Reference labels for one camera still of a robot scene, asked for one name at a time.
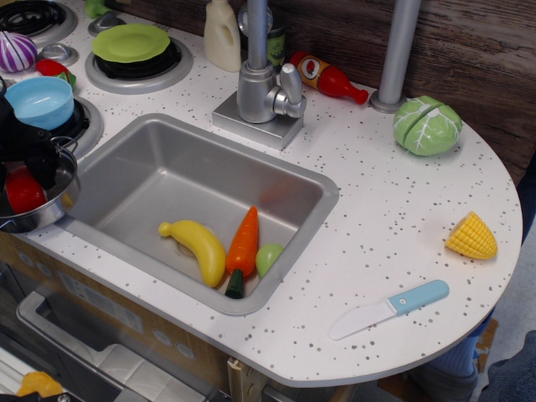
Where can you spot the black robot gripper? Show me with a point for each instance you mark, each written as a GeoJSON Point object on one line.
{"type": "Point", "coordinates": [21, 142]}

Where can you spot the red and white toy sushi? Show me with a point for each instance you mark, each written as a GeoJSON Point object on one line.
{"type": "Point", "coordinates": [23, 191]}

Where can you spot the small stainless steel pan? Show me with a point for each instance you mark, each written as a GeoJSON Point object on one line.
{"type": "Point", "coordinates": [61, 198]}

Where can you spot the front left stove burner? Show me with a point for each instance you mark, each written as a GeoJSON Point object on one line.
{"type": "Point", "coordinates": [82, 131]}

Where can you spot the stove burner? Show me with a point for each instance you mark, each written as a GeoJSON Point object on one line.
{"type": "Point", "coordinates": [82, 131]}
{"type": "Point", "coordinates": [158, 73]}
{"type": "Point", "coordinates": [45, 22]}

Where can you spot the light blue toy bowl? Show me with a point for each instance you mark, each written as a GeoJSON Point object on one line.
{"type": "Point", "coordinates": [45, 102]}

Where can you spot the red toy strawberry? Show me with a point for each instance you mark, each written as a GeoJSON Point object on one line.
{"type": "Point", "coordinates": [51, 68]}

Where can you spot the silver stove knob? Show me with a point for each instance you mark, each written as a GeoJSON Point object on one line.
{"type": "Point", "coordinates": [104, 22]}
{"type": "Point", "coordinates": [60, 53]}

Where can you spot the purple striped toy onion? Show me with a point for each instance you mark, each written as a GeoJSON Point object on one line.
{"type": "Point", "coordinates": [18, 52]}

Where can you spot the back left stove burner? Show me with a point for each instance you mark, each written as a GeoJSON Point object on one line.
{"type": "Point", "coordinates": [45, 22]}

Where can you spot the light green toy plate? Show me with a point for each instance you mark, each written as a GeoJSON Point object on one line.
{"type": "Point", "coordinates": [130, 43]}

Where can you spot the silver stove knob rear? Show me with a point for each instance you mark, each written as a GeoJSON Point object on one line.
{"type": "Point", "coordinates": [104, 22]}

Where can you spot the green toy vegetable at back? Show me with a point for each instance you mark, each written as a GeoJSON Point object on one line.
{"type": "Point", "coordinates": [95, 8]}

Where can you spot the back right stove burner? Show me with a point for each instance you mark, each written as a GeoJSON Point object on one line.
{"type": "Point", "coordinates": [158, 73]}

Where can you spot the yellow toy banana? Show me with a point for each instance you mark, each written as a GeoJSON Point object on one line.
{"type": "Point", "coordinates": [204, 245]}

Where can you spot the silver toy sink basin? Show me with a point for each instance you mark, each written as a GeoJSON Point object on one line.
{"type": "Point", "coordinates": [158, 169]}

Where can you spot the orange toy carrot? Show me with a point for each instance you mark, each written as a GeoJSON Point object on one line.
{"type": "Point", "coordinates": [240, 260]}

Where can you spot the yellow object at bottom left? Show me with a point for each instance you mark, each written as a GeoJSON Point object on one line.
{"type": "Point", "coordinates": [41, 383]}

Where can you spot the cream toy detergent bottle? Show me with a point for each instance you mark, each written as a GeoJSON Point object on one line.
{"type": "Point", "coordinates": [222, 37]}

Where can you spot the silver toy faucet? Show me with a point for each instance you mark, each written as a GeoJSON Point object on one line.
{"type": "Point", "coordinates": [268, 106]}

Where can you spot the light green toy lime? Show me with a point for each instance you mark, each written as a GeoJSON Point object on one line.
{"type": "Point", "coordinates": [266, 256]}

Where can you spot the green toy can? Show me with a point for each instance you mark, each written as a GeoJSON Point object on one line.
{"type": "Point", "coordinates": [276, 39]}

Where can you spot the red toy ketchup bottle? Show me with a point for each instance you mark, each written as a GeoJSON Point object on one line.
{"type": "Point", "coordinates": [326, 78]}

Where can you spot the green toy cabbage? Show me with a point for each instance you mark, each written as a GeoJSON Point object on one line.
{"type": "Point", "coordinates": [426, 127]}

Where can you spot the grey vertical support pole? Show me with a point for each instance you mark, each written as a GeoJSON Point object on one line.
{"type": "Point", "coordinates": [389, 96]}

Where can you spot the yellow toy corn piece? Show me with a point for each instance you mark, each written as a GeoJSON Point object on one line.
{"type": "Point", "coordinates": [472, 238]}

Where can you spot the grey oven door handle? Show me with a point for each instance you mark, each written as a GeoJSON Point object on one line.
{"type": "Point", "coordinates": [96, 367]}

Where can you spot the blue handled white toy knife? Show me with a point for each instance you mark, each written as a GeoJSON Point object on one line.
{"type": "Point", "coordinates": [361, 318]}

